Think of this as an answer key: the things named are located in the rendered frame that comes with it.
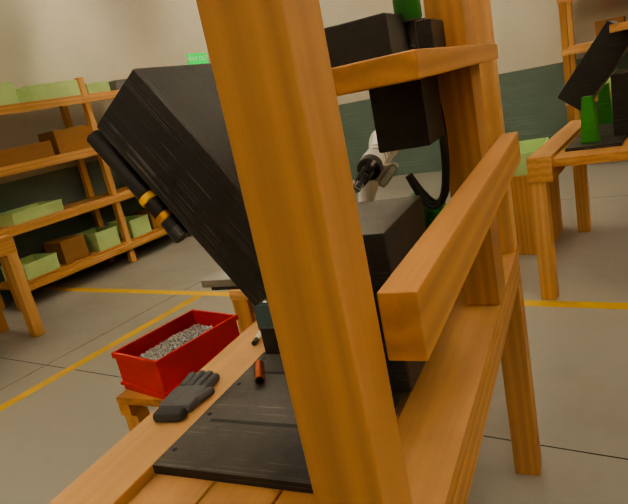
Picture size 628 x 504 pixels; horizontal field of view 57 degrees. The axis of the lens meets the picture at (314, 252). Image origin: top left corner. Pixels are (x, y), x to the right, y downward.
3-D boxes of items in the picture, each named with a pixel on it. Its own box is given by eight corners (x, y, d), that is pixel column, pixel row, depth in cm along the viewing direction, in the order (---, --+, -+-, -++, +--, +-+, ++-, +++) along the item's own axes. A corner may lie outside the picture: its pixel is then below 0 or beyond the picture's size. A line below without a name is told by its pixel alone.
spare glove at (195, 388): (192, 423, 122) (189, 413, 121) (149, 424, 125) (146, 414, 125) (231, 376, 140) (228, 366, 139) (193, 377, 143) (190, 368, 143)
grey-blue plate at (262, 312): (263, 353, 149) (250, 303, 145) (266, 350, 150) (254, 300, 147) (295, 354, 145) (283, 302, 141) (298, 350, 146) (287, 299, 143)
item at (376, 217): (329, 389, 124) (296, 240, 115) (372, 328, 150) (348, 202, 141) (412, 393, 116) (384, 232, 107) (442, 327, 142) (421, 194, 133)
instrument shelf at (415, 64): (260, 111, 88) (254, 85, 87) (408, 77, 165) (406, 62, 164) (420, 79, 77) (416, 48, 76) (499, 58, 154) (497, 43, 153)
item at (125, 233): (218, 225, 818) (177, 63, 760) (23, 312, 582) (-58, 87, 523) (191, 227, 848) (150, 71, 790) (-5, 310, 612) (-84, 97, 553)
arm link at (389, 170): (399, 167, 173) (403, 159, 177) (367, 147, 173) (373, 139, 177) (384, 189, 179) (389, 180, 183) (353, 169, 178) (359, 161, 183)
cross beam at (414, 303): (387, 361, 70) (375, 293, 67) (504, 162, 182) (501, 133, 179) (428, 362, 68) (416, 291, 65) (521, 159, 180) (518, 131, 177)
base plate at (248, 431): (154, 473, 111) (151, 464, 110) (349, 272, 205) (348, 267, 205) (357, 500, 92) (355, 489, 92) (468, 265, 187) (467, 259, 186)
